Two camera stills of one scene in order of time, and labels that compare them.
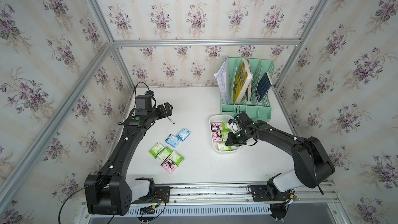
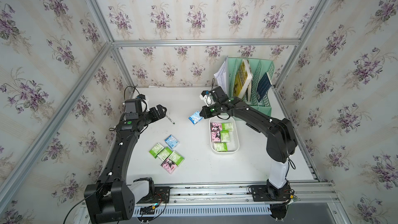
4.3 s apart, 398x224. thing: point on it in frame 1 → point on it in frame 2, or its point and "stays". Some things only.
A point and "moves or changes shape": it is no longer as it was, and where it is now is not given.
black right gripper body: [237, 138] → [207, 111]
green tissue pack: [222, 147] moves or changes shape
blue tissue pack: [183, 134] → [196, 117]
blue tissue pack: [172, 140] stays
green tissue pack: [165, 153] stays
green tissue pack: [224, 134] stays
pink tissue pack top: [216, 126] stays
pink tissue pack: [217, 136] stays
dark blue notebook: [264, 85] stays
